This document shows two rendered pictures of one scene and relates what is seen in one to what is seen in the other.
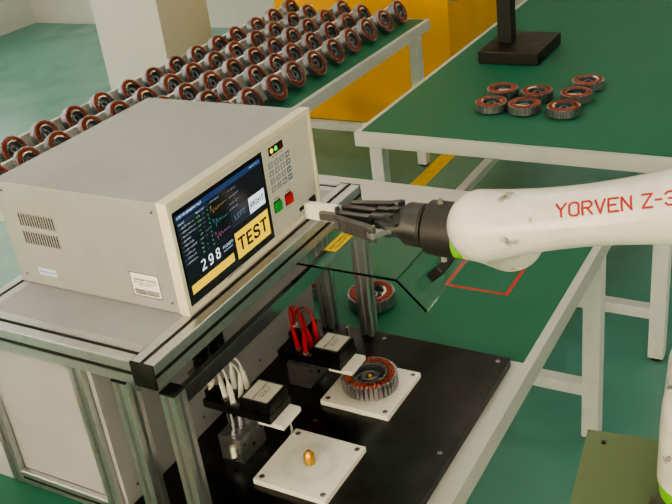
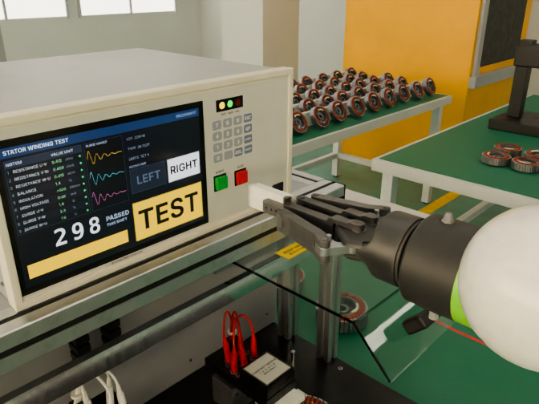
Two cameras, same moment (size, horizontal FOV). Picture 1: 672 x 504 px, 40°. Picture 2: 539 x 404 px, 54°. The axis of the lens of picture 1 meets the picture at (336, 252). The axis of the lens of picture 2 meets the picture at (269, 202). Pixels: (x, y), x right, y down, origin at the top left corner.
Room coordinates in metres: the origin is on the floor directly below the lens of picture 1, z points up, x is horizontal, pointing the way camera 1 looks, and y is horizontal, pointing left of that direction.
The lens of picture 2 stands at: (0.88, -0.10, 1.44)
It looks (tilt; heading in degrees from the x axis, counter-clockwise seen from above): 23 degrees down; 11
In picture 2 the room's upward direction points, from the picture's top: straight up
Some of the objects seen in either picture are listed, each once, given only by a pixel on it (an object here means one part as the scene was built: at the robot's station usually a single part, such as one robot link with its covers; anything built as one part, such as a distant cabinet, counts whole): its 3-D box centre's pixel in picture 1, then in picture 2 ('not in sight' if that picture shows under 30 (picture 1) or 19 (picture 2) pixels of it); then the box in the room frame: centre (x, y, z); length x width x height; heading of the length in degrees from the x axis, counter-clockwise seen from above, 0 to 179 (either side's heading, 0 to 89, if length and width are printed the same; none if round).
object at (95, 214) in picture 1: (167, 193); (97, 140); (1.58, 0.30, 1.22); 0.44 x 0.39 x 0.20; 148
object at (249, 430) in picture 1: (242, 436); not in sight; (1.37, 0.22, 0.80); 0.08 x 0.05 x 0.06; 148
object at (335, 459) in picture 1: (310, 464); not in sight; (1.29, 0.10, 0.78); 0.15 x 0.15 x 0.01; 58
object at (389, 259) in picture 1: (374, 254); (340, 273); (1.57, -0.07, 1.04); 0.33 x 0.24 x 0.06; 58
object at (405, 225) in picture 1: (403, 222); (378, 240); (1.39, -0.12, 1.18); 0.09 x 0.08 x 0.07; 58
